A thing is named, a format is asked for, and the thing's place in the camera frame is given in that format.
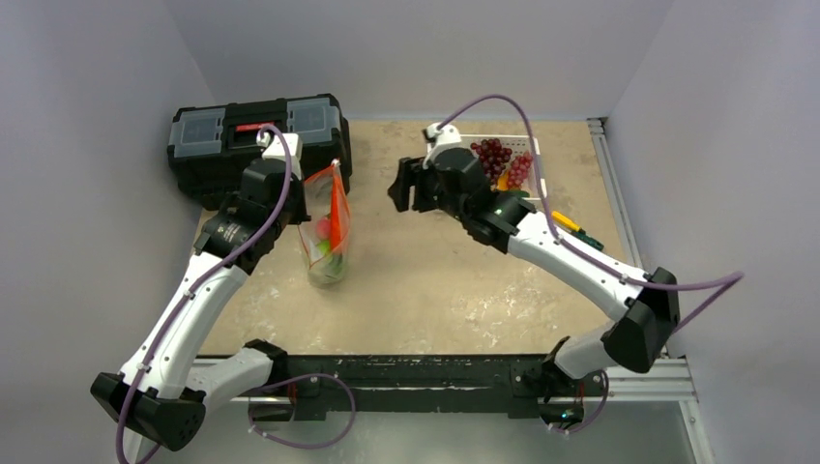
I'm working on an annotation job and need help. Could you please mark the light red grapes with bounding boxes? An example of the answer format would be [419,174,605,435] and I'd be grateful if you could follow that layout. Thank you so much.
[507,151,533,189]

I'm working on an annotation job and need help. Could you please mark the green cabbage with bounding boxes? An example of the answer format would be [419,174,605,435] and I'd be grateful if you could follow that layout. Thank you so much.
[307,253,347,285]

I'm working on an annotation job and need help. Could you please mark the black toolbox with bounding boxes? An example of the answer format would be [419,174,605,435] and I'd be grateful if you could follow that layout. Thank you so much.
[166,94,353,211]

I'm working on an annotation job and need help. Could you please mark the white plastic basket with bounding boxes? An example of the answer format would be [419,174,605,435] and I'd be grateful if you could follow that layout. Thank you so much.
[442,132,549,201]

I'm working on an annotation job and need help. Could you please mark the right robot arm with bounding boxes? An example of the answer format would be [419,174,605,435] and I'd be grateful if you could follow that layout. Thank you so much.
[388,148,680,393]

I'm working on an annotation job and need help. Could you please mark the yellow handled screwdriver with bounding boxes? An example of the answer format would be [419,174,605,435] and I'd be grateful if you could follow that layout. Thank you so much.
[551,211,586,235]

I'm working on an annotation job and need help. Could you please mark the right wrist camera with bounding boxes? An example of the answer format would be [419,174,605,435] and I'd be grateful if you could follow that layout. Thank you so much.
[423,124,462,165]

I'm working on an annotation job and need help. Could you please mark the dark red grapes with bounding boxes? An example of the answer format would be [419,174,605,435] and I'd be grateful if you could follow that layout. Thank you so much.
[470,138,513,184]

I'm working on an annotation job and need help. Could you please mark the orange carrot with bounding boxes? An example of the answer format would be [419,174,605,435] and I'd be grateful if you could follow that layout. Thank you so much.
[330,181,346,250]

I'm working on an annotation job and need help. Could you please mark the green cucumber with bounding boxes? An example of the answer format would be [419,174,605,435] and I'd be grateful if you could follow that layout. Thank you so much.
[504,189,530,199]

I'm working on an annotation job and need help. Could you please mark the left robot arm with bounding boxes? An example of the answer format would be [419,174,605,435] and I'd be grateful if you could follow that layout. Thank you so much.
[91,157,308,463]

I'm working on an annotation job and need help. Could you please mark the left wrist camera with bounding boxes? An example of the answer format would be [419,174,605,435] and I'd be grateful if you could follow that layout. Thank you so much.
[256,130,303,162]

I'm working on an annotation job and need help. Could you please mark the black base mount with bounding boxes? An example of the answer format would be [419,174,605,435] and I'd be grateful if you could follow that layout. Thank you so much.
[242,354,604,424]

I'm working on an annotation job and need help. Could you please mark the orange pepper piece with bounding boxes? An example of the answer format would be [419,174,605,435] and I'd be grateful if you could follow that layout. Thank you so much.
[495,171,510,191]

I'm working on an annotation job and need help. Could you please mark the pink peach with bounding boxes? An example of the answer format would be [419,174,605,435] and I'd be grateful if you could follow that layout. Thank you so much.
[314,217,333,241]

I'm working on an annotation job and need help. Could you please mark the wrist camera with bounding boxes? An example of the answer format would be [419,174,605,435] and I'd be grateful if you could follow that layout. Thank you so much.
[256,130,303,162]
[423,124,462,165]

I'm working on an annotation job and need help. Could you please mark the green handled screwdriver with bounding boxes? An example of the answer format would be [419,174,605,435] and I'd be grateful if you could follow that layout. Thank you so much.
[571,228,604,251]

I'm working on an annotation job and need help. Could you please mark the clear zip top bag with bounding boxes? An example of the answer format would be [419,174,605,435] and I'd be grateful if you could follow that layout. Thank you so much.
[298,159,352,287]

